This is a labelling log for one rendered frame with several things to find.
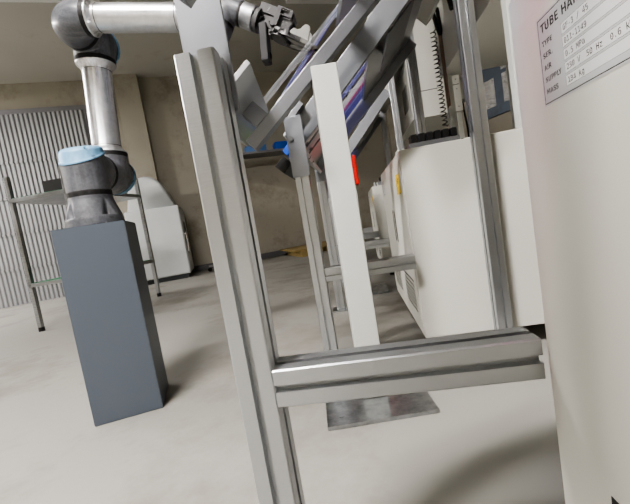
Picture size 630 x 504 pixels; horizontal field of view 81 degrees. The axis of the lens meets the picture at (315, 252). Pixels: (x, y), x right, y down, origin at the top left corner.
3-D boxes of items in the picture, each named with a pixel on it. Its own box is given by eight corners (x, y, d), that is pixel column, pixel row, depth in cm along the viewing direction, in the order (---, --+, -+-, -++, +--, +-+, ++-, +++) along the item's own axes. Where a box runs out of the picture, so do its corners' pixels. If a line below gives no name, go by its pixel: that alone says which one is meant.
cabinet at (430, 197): (427, 358, 112) (397, 150, 106) (398, 302, 181) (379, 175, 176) (663, 330, 104) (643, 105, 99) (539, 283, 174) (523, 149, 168)
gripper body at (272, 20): (295, 11, 111) (259, -4, 112) (285, 39, 112) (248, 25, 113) (299, 24, 119) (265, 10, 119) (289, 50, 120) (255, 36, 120)
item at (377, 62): (381, 38, 106) (367, 27, 106) (370, 105, 171) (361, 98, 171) (458, -67, 101) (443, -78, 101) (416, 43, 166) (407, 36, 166)
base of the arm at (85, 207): (58, 229, 100) (49, 192, 99) (76, 230, 114) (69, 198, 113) (119, 220, 104) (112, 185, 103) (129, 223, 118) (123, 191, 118)
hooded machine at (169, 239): (195, 272, 534) (177, 179, 523) (194, 276, 477) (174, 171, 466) (145, 281, 516) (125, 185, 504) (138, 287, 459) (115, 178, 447)
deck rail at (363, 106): (320, 173, 176) (310, 165, 176) (320, 173, 178) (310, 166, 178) (416, 43, 166) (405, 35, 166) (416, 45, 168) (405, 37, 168)
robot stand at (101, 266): (94, 427, 103) (49, 230, 98) (110, 400, 120) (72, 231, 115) (163, 407, 108) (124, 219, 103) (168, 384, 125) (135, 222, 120)
